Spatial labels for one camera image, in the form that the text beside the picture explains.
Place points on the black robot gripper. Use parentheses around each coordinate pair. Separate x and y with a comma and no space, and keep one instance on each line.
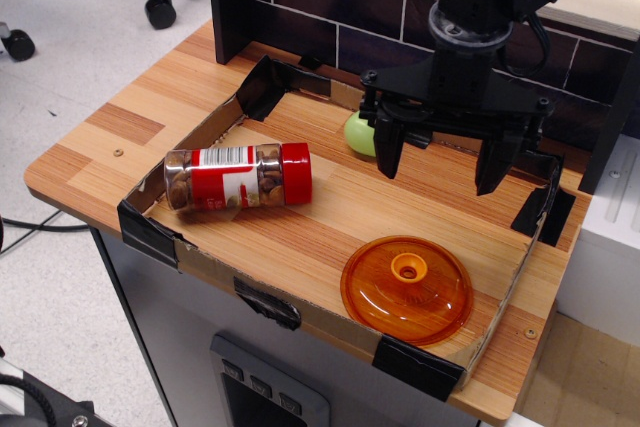
(465,99)

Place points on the red-capped basil spice bottle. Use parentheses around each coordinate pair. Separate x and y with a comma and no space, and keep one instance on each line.
(220,178)

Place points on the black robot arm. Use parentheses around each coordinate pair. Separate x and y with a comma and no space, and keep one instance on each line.
(480,30)

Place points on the cardboard fence with black tape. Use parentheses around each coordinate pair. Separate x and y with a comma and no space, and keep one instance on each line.
(297,254)

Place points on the green plastic pear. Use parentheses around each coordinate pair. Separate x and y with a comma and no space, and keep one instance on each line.
(359,135)

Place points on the orange translucent plastic lid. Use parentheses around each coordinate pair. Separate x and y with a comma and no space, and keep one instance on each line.
(409,288)

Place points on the dark brick-pattern back panel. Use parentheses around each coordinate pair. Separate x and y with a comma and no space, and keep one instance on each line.
(587,75)

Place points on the white side cabinet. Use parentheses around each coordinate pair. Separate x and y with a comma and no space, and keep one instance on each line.
(600,287)

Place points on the grey control panel with buttons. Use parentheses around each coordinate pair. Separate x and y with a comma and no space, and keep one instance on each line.
(255,393)

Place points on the black metal bracket corner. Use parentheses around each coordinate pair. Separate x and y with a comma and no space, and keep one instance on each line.
(27,401)

